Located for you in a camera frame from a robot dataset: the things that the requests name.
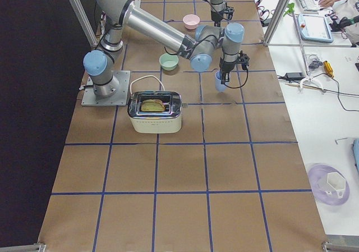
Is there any white power cable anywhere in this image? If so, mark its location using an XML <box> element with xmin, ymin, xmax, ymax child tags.
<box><xmin>130</xmin><ymin>75</ymin><xmax>165</xmax><ymax>95</ymax></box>

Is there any black power adapter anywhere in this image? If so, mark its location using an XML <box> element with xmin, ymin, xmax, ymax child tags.
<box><xmin>284</xmin><ymin>72</ymin><xmax>305</xmax><ymax>81</ymax></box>

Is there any blue cup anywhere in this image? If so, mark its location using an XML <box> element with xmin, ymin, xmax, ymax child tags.
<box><xmin>215</xmin><ymin>70</ymin><xmax>228</xmax><ymax>92</ymax></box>

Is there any green plastic clamp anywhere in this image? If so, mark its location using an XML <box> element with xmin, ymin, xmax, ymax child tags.
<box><xmin>283</xmin><ymin>2</ymin><xmax>295</xmax><ymax>17</ymax></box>

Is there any pink bowl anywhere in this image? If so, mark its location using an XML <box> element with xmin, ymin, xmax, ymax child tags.
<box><xmin>182</xmin><ymin>14</ymin><xmax>200</xmax><ymax>30</ymax></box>

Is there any yellow tool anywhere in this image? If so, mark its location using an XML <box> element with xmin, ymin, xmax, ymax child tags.
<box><xmin>323</xmin><ymin>61</ymin><xmax>334</xmax><ymax>78</ymax></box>

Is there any blue teach pendant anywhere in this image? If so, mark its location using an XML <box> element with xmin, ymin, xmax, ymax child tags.
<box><xmin>297</xmin><ymin>14</ymin><xmax>334</xmax><ymax>43</ymax></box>

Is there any white hexagonal cup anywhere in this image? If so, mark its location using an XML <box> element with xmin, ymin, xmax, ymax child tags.
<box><xmin>326</xmin><ymin>172</ymin><xmax>346</xmax><ymax>199</ymax></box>

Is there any purple plate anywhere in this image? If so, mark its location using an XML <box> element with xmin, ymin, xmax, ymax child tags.
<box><xmin>308</xmin><ymin>164</ymin><xmax>350</xmax><ymax>205</ymax></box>

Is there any toast slice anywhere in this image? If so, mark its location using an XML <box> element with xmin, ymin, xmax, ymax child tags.
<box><xmin>140</xmin><ymin>99</ymin><xmax>165</xmax><ymax>112</ymax></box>

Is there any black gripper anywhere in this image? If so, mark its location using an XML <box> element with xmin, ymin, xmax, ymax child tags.
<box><xmin>210</xmin><ymin>2</ymin><xmax>234</xmax><ymax>27</ymax></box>
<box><xmin>219</xmin><ymin>51</ymin><xmax>250</xmax><ymax>84</ymax></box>

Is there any mint green bowl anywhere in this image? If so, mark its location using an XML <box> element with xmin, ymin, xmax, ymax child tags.
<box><xmin>159</xmin><ymin>53</ymin><xmax>179</xmax><ymax>71</ymax></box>

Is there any aluminium frame post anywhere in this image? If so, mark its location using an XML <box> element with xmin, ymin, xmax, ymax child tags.
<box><xmin>262</xmin><ymin>0</ymin><xmax>289</xmax><ymax>46</ymax></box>

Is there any person hand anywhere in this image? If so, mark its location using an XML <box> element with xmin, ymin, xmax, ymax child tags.
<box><xmin>318</xmin><ymin>0</ymin><xmax>336</xmax><ymax>8</ymax></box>

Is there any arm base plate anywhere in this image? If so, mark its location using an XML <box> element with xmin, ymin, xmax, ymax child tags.
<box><xmin>81</xmin><ymin>70</ymin><xmax>131</xmax><ymax>107</ymax></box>

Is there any cream toaster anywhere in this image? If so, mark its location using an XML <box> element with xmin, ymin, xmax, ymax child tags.
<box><xmin>127</xmin><ymin>90</ymin><xmax>182</xmax><ymax>134</ymax></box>

